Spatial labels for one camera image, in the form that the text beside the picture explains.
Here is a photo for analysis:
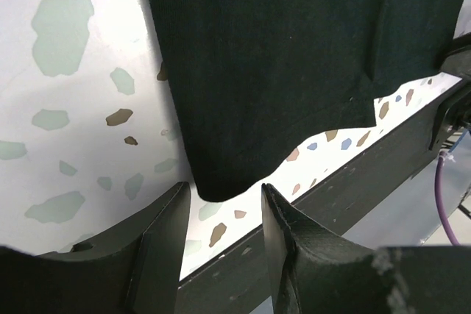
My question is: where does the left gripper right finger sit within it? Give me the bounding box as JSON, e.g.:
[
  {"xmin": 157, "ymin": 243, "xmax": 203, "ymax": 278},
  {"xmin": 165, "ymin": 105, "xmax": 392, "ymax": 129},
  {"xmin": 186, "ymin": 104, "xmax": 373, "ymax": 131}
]
[{"xmin": 261, "ymin": 184, "xmax": 470, "ymax": 314}]

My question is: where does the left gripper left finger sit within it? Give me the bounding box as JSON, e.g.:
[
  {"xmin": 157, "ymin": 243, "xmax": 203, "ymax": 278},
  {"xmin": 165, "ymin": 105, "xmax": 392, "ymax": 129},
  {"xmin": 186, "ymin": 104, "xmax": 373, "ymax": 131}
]
[{"xmin": 1, "ymin": 182, "xmax": 191, "ymax": 313}]

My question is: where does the black t shirt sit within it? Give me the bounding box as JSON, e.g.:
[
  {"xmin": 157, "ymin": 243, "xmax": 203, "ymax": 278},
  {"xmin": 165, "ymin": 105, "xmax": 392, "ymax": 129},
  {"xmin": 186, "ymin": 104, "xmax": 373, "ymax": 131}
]
[{"xmin": 149, "ymin": 0, "xmax": 464, "ymax": 202}]

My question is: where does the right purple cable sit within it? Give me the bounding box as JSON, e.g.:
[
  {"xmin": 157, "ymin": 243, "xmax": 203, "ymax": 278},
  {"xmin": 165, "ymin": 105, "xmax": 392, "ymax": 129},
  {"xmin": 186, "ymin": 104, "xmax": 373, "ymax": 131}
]
[{"xmin": 433, "ymin": 148, "xmax": 461, "ymax": 247}]

